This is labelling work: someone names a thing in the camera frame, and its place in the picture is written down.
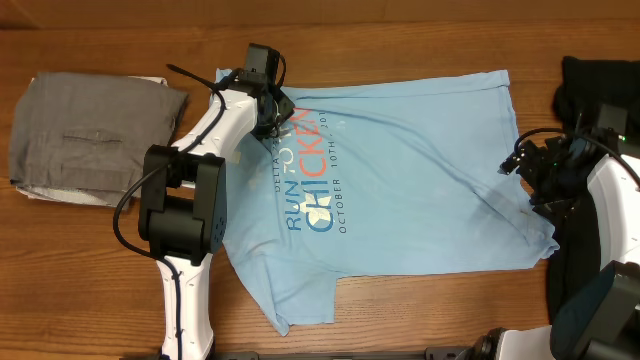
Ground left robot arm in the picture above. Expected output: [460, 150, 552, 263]
[138, 43, 294, 359]

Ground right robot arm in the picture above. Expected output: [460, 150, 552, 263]
[425, 103, 639, 359]

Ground light blue printed t-shirt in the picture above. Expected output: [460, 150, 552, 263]
[224, 70, 557, 335]

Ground folded grey trousers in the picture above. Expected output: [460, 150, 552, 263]
[8, 72, 188, 207]

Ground black polo shirt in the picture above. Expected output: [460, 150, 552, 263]
[546, 56, 639, 320]

